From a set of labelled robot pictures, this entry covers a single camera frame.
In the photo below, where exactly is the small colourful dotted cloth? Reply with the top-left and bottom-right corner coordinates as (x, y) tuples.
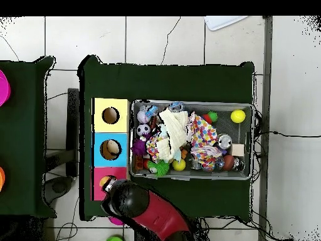
(145, 134), (162, 161)

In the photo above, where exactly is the cream quilted cloth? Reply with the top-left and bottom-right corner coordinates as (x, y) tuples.
(155, 108), (189, 163)

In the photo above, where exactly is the pale patterned cloth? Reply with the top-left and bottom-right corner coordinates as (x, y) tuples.
(190, 146), (223, 172)

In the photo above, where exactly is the large colourful dotted cloth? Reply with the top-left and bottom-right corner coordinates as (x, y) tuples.
(189, 112), (218, 148)

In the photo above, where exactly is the black silver drink can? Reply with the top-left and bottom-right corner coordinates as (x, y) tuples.
(217, 134), (233, 150)

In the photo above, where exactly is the wooden box with three holes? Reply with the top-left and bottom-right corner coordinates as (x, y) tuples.
(90, 97), (131, 201)

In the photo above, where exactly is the clear mesh bin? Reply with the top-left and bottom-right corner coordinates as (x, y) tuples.
(129, 100), (255, 181)

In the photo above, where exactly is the plain green spiky ball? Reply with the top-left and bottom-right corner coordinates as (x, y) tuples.
(147, 159), (171, 178)

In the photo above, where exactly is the yellow ball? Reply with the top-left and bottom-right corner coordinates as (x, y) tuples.
(230, 109), (246, 124)
(172, 158), (187, 173)

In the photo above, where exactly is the dark green table cloth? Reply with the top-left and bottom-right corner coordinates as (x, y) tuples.
(76, 54), (256, 222)
(0, 55), (58, 218)

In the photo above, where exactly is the orange bowl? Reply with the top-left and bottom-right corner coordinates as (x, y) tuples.
(0, 166), (6, 193)

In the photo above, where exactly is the brown toy football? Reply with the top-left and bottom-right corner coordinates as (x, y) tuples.
(222, 154), (236, 171)

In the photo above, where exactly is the multicolour spiky caterpillar toy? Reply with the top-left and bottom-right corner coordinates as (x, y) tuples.
(201, 110), (218, 125)

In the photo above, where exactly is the pale wooden block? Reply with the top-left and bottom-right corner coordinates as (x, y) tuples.
(231, 143), (245, 157)

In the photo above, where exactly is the black cable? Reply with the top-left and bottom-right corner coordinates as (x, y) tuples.
(253, 130), (321, 138)

